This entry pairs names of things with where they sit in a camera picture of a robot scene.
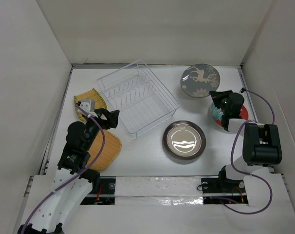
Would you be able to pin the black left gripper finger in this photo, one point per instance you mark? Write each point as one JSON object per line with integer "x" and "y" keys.
{"x": 112, "y": 123}
{"x": 114, "y": 113}

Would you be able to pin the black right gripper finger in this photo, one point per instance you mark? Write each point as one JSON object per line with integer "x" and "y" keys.
{"x": 220, "y": 95}
{"x": 218, "y": 102}

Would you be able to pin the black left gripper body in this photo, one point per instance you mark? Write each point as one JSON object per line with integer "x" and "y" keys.
{"x": 101, "y": 122}

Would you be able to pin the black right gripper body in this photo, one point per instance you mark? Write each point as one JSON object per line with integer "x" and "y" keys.
{"x": 225, "y": 110}

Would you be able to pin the teal and red floral plate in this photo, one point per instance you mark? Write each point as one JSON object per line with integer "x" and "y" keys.
{"x": 216, "y": 114}

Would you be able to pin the grey reindeer plate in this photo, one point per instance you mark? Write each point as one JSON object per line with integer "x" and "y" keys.
{"x": 199, "y": 79}

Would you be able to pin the brown-rimmed cream plate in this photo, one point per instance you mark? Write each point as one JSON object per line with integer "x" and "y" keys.
{"x": 184, "y": 140}

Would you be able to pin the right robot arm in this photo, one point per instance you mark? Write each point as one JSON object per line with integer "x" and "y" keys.
{"x": 261, "y": 143}

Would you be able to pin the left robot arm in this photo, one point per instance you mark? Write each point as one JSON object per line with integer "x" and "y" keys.
{"x": 74, "y": 179}

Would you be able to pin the orange bamboo tray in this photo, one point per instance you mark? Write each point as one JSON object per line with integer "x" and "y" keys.
{"x": 112, "y": 148}

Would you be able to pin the green-rimmed bamboo tray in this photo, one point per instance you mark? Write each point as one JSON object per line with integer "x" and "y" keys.
{"x": 92, "y": 95}

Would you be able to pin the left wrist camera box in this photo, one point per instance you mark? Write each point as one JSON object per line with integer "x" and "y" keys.
{"x": 86, "y": 107}

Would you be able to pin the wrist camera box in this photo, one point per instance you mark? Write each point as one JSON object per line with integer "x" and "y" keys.
{"x": 234, "y": 124}
{"x": 86, "y": 107}

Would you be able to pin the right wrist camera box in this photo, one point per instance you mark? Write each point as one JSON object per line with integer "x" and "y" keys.
{"x": 234, "y": 124}

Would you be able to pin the white wire dish rack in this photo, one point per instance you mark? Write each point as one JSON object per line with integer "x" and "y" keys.
{"x": 142, "y": 99}

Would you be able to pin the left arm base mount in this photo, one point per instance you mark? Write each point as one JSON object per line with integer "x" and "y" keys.
{"x": 103, "y": 194}

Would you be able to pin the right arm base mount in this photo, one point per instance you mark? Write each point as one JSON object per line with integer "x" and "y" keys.
{"x": 227, "y": 193}

